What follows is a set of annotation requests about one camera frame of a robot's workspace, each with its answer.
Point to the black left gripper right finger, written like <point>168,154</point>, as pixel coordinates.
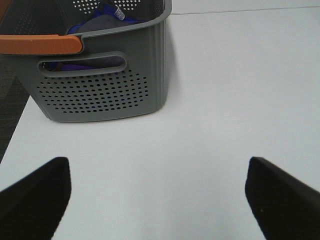
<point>284,207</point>

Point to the grey perforated laundry basket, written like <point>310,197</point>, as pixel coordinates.
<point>136,87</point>

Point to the blue and grey cloth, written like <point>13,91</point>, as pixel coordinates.
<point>107,15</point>

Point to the orange basket handle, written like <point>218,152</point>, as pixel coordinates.
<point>51,44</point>

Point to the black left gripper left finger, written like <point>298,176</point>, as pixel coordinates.
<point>33,207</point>

